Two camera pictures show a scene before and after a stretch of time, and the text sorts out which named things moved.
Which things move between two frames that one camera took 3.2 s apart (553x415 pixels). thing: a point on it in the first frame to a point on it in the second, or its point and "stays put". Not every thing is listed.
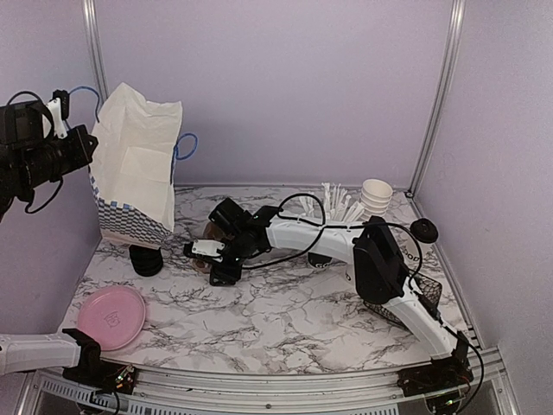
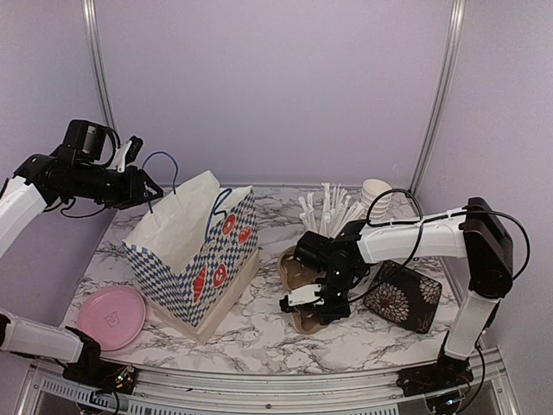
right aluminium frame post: [438, 105] stays put
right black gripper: [227, 275] to [342, 310]
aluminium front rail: [492, 389] stays put
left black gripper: [82, 154] to [132, 189]
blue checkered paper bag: [132, 171] to [195, 252]
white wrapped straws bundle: [335, 204] stays put
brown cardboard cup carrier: [210, 231] to [297, 277]
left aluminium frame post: [97, 43] stays put
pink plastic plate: [112, 316] stays put
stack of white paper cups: [375, 197] stays put
